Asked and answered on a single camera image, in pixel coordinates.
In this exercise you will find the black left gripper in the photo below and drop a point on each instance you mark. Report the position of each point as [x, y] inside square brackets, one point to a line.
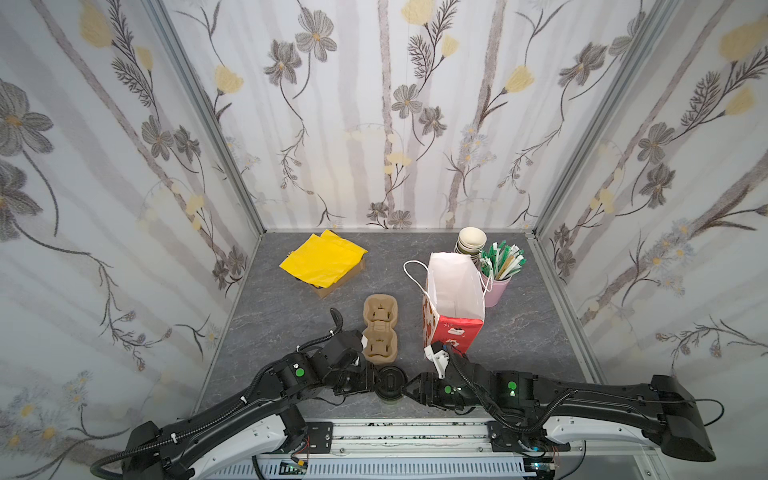
[363, 378]

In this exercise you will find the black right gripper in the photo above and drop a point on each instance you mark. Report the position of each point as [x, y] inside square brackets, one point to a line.
[421, 390]

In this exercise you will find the black plastic cup lid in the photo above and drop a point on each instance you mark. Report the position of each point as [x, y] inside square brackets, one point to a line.
[389, 384]

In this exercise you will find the brown pulp cup carrier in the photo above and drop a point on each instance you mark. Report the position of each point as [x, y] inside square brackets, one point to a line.
[380, 341]

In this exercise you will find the red white paper bag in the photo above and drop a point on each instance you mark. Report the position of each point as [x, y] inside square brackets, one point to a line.
[453, 307]

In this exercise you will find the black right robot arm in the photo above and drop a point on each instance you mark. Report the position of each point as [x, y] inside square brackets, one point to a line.
[540, 410]

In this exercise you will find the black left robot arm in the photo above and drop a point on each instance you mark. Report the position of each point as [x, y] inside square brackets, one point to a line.
[333, 362]

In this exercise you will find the brown cardboard napkin box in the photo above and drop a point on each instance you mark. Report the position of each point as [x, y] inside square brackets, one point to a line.
[351, 274]

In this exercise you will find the yellow napkin stack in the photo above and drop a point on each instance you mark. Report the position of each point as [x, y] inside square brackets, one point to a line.
[323, 260]

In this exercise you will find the pink straw holder cup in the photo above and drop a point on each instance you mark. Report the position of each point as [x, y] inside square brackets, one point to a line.
[494, 291]

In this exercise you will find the green white wrapped straws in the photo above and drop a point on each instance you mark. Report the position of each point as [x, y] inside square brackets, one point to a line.
[501, 261]

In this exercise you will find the stack of paper cups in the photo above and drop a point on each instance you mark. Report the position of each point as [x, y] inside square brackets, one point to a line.
[471, 241]

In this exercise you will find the aluminium mounting rail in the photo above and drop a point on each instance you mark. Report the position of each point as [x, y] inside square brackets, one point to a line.
[464, 448]

